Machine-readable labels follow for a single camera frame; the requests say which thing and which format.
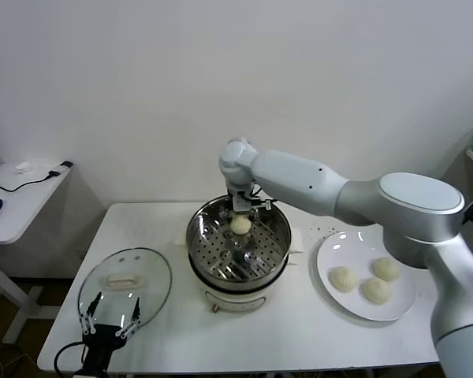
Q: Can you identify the black desk cable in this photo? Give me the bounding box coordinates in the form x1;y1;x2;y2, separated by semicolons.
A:
0;161;74;194

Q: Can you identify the stainless steel steamer pot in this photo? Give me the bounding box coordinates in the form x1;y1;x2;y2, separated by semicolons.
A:
175;195;305;283

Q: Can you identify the glass pot lid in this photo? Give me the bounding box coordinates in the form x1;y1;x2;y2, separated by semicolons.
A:
77;246;173;336

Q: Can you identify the white side desk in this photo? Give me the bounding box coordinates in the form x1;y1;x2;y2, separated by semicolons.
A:
0;161;75;343

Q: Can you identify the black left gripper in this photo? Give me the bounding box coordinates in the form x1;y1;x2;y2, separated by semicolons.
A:
80;291;143;378

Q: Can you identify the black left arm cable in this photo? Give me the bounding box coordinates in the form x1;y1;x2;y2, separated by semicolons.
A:
54;340;88;375

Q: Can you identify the white round plate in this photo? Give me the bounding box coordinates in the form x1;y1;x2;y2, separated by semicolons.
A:
316;230;419;323

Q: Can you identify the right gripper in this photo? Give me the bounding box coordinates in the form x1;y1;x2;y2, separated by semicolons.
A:
222;189;261;236

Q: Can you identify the white steamed baozi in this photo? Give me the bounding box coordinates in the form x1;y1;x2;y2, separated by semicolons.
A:
330;265;359;295
371;257;402;283
229;214;253;235
360;277;393;305

